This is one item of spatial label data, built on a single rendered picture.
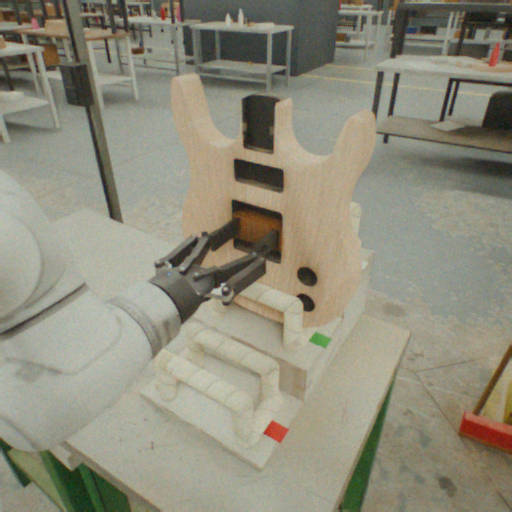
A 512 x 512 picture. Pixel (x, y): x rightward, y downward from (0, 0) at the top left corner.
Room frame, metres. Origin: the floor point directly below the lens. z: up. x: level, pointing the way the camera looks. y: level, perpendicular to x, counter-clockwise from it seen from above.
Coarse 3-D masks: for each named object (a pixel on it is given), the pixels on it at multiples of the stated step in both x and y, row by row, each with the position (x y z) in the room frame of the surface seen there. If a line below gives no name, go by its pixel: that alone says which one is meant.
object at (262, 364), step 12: (192, 324) 0.58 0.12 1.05; (192, 336) 0.56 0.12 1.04; (204, 336) 0.56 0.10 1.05; (216, 336) 0.55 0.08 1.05; (216, 348) 0.53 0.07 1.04; (228, 348) 0.53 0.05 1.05; (240, 348) 0.52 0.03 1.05; (240, 360) 0.51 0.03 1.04; (252, 360) 0.50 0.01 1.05; (264, 360) 0.50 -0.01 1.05; (264, 372) 0.48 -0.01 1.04; (276, 372) 0.48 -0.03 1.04
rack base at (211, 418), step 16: (208, 368) 0.58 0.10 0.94; (224, 368) 0.58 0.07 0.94; (240, 384) 0.54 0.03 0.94; (256, 384) 0.54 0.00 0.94; (160, 400) 0.50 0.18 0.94; (176, 400) 0.50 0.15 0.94; (192, 400) 0.50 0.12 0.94; (208, 400) 0.50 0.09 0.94; (256, 400) 0.50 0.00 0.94; (288, 400) 0.50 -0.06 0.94; (176, 416) 0.47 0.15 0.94; (192, 416) 0.47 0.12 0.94; (208, 416) 0.47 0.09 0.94; (224, 416) 0.47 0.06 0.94; (288, 416) 0.47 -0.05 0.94; (208, 432) 0.44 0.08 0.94; (224, 432) 0.44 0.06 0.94; (224, 448) 0.41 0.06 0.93; (240, 448) 0.41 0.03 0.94; (256, 448) 0.41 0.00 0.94; (272, 448) 0.41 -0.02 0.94; (256, 464) 0.38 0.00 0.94
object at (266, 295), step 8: (248, 288) 0.60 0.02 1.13; (256, 288) 0.59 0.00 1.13; (264, 288) 0.59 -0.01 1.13; (272, 288) 0.59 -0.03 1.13; (248, 296) 0.59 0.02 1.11; (256, 296) 0.58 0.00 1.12; (264, 296) 0.58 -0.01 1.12; (272, 296) 0.57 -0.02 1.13; (280, 296) 0.57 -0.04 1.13; (288, 296) 0.57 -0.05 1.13; (264, 304) 0.57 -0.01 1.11; (272, 304) 0.56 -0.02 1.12; (280, 304) 0.56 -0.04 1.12; (288, 304) 0.55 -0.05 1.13; (296, 304) 0.55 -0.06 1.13; (296, 312) 0.54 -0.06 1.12
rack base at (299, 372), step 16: (192, 320) 0.64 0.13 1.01; (208, 320) 0.63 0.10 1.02; (224, 320) 0.63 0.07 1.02; (240, 320) 0.63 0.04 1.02; (256, 320) 0.63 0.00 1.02; (272, 320) 0.63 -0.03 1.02; (336, 320) 0.63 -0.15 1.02; (240, 336) 0.58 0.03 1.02; (256, 336) 0.58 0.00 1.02; (272, 336) 0.58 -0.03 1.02; (336, 336) 0.61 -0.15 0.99; (208, 352) 0.62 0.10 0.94; (272, 352) 0.54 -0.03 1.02; (288, 352) 0.54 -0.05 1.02; (304, 352) 0.54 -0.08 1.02; (320, 352) 0.55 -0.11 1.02; (336, 352) 0.62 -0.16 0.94; (240, 368) 0.57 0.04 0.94; (288, 368) 0.52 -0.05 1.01; (304, 368) 0.50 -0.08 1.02; (320, 368) 0.55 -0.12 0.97; (288, 384) 0.52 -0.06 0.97; (304, 384) 0.50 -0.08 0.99; (304, 400) 0.50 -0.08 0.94
